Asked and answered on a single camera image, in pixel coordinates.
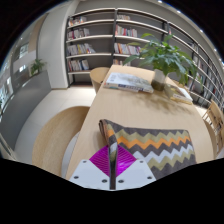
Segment green potted plant, white pot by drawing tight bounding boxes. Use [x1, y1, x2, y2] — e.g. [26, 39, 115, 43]
[122, 32, 198, 92]

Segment round ceiling lights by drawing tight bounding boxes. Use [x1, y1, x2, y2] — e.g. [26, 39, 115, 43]
[156, 0, 224, 68]

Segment dark metal bookshelf unit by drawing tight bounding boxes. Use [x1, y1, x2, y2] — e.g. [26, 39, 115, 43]
[64, 7, 224, 111]

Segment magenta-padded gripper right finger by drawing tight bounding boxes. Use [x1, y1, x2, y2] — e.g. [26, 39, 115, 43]
[114, 144, 157, 191]

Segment slatted wooden chair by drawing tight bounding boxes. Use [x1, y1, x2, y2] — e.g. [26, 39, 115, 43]
[201, 99, 224, 158]

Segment large white book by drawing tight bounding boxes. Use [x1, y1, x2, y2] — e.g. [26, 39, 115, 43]
[102, 72, 155, 94]

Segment yellow-green book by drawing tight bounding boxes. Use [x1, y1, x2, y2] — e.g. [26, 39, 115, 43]
[164, 83, 194, 106]

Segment small green background plant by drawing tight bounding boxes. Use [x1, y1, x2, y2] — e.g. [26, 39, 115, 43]
[29, 58, 46, 76]

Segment zigzag striped grey towel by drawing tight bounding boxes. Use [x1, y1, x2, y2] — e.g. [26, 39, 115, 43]
[98, 118, 198, 191]

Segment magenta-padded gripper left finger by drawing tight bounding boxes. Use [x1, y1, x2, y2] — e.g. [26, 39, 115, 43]
[68, 143, 113, 191]

